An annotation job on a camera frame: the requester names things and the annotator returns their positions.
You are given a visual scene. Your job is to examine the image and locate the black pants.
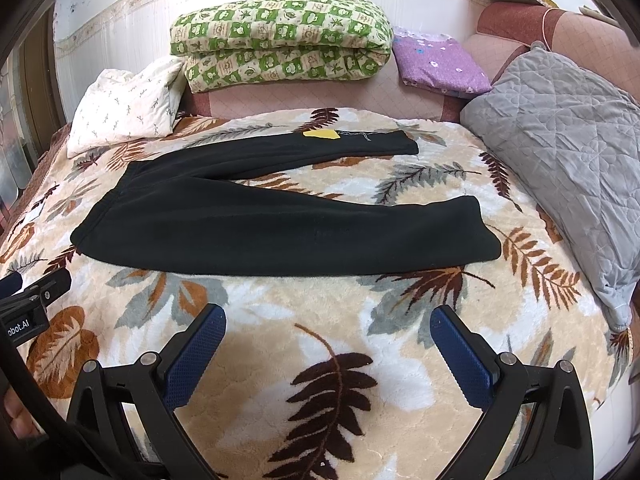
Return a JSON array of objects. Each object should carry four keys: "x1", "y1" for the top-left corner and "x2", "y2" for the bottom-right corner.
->
[{"x1": 70, "y1": 130, "x2": 501, "y2": 276}]

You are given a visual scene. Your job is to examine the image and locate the person's left hand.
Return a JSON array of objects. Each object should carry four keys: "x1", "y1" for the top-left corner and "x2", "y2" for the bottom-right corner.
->
[{"x1": 3, "y1": 388, "x2": 40, "y2": 439}]

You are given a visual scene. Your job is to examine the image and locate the leaf pattern plush blanket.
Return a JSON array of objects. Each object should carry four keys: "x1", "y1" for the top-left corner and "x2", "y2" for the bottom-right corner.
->
[{"x1": 1, "y1": 108, "x2": 639, "y2": 479}]

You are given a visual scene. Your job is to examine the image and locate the wooden glass cabinet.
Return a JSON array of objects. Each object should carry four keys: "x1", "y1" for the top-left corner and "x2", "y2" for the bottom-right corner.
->
[{"x1": 1, "y1": 9, "x2": 65, "y2": 226}]

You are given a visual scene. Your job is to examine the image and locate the white floral pillow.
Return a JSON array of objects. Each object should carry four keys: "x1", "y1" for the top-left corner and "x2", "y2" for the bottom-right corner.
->
[{"x1": 66, "y1": 55, "x2": 186, "y2": 158}]

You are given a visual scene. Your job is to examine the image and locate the grey quilted pillow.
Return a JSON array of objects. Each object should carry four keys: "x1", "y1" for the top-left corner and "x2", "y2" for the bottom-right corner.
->
[{"x1": 460, "y1": 41, "x2": 639, "y2": 332}]

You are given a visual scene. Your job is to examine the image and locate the green patterned folded quilt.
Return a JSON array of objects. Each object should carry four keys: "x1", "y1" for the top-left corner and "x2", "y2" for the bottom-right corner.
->
[{"x1": 170, "y1": 0, "x2": 394, "y2": 93}]

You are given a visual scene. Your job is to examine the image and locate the purple floral pillow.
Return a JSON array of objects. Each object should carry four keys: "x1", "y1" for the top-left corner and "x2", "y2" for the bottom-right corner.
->
[{"x1": 392, "y1": 28, "x2": 491, "y2": 100}]

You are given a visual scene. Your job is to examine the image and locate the pink quilted bed headboard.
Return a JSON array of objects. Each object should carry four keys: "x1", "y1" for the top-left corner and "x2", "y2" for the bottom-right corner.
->
[{"x1": 179, "y1": 2, "x2": 639, "y2": 122}]

